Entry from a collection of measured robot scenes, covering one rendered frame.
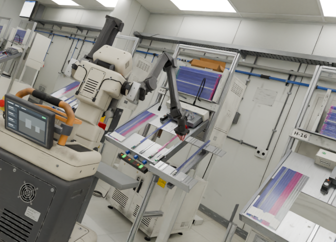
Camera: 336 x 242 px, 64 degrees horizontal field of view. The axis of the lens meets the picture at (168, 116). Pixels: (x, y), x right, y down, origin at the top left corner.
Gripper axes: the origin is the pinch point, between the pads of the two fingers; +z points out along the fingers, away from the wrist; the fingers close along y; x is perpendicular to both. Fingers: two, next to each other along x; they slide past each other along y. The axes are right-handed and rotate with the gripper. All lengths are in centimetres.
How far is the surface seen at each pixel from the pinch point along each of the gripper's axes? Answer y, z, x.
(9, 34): 628, 40, -120
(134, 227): 11, 62, 49
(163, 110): 63, 21, -48
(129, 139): 59, 25, 4
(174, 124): 37, 20, -34
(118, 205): 60, 92, 29
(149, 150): 32.2, 22.9, 5.1
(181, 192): -13.3, 30.8, 19.2
